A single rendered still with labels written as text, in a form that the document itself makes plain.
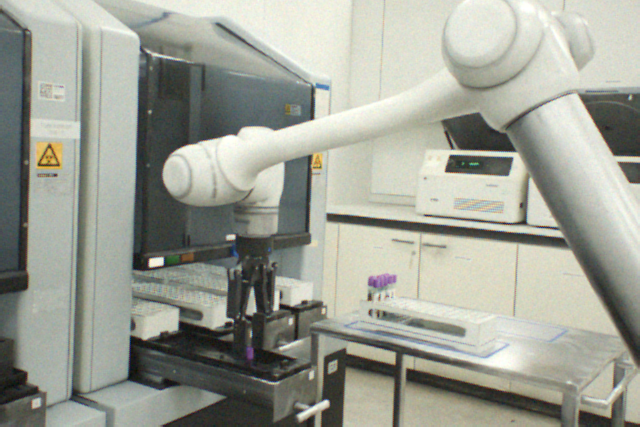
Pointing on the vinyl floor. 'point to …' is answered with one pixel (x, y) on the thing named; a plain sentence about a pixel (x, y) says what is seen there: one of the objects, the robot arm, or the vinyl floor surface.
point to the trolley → (499, 360)
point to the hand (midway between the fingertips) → (249, 335)
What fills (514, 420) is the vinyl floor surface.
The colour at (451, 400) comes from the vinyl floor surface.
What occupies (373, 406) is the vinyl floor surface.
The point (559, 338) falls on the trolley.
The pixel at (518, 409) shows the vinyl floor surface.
